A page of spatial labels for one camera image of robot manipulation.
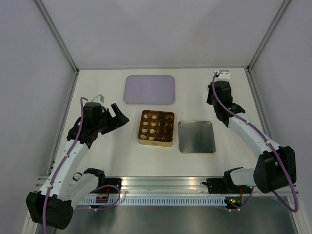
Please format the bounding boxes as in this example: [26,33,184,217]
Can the aluminium mounting rail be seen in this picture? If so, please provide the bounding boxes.
[33,175,300,195]

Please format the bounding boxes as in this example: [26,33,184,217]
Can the aluminium frame post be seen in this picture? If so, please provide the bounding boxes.
[247,0,292,72]
[33,0,79,74]

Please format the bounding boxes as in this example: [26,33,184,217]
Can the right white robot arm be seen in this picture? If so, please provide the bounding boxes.
[207,80,296,194]

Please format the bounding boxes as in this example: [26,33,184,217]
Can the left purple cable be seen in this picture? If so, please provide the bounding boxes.
[42,97,122,232]

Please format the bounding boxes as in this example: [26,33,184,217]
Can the purple plastic tray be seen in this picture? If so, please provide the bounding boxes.
[123,75,176,105]

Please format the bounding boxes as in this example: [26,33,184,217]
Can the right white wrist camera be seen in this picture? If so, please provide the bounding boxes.
[215,70,231,82]

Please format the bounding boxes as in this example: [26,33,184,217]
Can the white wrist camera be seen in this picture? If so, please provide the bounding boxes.
[215,70,231,82]
[92,95,104,103]

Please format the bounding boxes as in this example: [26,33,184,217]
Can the right aluminium frame post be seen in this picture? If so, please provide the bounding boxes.
[247,0,292,72]

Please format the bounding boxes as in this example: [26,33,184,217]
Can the silver tin lid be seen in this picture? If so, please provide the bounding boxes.
[178,121,216,154]

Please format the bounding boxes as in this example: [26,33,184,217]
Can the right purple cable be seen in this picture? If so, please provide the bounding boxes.
[211,73,299,213]

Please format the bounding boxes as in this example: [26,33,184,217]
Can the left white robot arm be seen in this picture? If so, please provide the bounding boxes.
[26,101,129,233]

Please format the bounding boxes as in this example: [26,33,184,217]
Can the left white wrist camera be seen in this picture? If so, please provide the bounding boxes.
[92,95,104,103]

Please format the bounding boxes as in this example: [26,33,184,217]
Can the left aluminium frame post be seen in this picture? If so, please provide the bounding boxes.
[33,0,79,74]

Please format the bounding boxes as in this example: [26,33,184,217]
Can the gold chocolate box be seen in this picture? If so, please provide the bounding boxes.
[137,110,175,147]

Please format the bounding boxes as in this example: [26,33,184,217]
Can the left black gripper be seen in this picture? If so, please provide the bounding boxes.
[95,103,129,135]

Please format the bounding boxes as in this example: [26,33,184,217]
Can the white slotted cable duct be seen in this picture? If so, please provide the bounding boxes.
[79,195,226,206]

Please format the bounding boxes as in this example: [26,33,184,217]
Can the purple cable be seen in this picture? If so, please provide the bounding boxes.
[42,97,122,232]
[211,73,299,213]

